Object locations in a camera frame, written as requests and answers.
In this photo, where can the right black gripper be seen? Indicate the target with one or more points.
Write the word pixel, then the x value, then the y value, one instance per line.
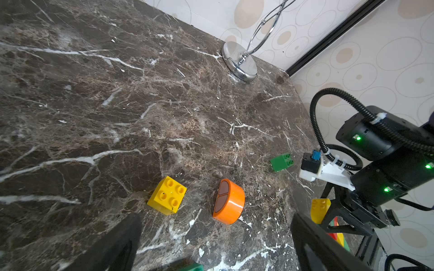
pixel 381 181

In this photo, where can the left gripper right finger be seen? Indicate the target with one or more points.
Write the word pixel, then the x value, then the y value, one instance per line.
pixel 317 251

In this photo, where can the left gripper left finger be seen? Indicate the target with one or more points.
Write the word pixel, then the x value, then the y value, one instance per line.
pixel 115 251

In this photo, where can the yellow square lego back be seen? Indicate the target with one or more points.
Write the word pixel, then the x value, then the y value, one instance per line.
pixel 319 208

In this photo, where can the yellow square lego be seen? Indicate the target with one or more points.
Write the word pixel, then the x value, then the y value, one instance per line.
pixel 319 208
pixel 341 239
pixel 168 196

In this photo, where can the green square lego front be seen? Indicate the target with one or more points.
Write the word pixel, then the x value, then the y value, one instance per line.
pixel 346 246

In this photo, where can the green square lego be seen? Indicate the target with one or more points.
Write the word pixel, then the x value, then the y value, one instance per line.
pixel 281 162
pixel 346 246

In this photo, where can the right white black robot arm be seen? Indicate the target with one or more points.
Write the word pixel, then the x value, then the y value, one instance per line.
pixel 380 157

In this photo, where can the green long lego front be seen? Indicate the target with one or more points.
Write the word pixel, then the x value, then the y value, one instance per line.
pixel 192 267

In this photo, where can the orange round lego piece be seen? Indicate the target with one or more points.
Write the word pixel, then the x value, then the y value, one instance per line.
pixel 229 203

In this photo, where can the chrome hook stand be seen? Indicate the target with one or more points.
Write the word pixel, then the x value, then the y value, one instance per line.
pixel 238 59

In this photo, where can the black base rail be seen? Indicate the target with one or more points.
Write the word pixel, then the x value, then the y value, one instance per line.
pixel 373 254

